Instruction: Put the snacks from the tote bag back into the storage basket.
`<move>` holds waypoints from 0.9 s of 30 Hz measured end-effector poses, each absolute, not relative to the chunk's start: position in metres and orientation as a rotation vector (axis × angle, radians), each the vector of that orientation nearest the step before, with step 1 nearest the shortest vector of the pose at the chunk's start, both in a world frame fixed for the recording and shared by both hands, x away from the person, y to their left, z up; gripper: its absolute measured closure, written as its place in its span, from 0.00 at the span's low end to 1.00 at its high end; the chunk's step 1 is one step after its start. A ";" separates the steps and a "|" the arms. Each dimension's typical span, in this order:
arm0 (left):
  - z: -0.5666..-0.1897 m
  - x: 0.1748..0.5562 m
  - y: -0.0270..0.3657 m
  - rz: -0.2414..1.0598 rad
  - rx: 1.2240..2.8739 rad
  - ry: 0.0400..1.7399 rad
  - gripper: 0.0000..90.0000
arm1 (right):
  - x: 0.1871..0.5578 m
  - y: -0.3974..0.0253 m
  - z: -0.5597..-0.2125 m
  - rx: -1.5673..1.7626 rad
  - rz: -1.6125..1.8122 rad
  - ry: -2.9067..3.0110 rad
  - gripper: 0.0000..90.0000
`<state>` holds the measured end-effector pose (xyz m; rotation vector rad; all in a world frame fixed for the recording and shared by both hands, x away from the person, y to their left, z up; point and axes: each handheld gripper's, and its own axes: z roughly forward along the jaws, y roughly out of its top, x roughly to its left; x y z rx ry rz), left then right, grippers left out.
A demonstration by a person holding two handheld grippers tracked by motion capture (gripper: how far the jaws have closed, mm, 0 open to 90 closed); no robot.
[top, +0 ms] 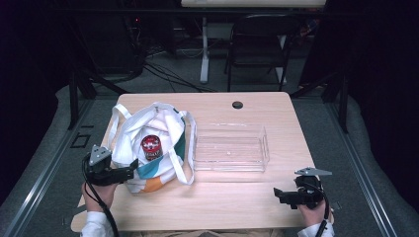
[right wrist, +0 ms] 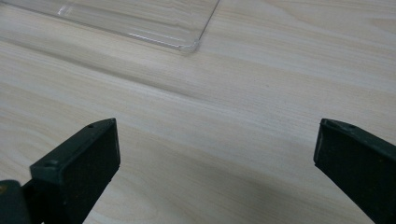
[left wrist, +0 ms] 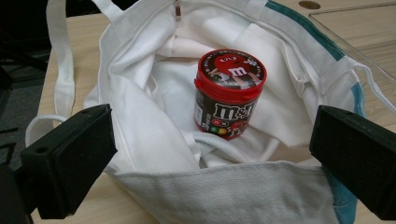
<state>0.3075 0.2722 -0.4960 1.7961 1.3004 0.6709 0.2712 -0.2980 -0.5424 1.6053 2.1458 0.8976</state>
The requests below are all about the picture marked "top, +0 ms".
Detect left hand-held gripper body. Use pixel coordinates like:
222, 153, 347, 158
83, 144, 133, 187

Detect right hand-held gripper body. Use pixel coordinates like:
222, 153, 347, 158
285, 166, 333, 209

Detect clear plastic tray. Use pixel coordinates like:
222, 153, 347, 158
192, 122, 272, 174

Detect white desk leg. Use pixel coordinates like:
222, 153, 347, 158
199, 16, 210, 85

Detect person's right hand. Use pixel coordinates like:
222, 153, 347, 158
297, 198, 331, 228

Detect person's left hand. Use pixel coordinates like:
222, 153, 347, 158
81, 182, 119, 213

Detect black floor cables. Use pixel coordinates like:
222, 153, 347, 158
143, 48, 216, 94

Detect white teal orange tote bag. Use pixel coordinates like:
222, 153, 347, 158
108, 101, 199, 195

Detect black metal stand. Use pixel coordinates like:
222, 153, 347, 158
66, 70, 81, 130
338, 70, 350, 134

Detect red round can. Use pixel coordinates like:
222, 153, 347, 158
140, 134, 164, 162

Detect black folding chair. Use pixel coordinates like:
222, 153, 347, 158
224, 13, 295, 93

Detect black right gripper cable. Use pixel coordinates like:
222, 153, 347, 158
314, 184, 331, 237

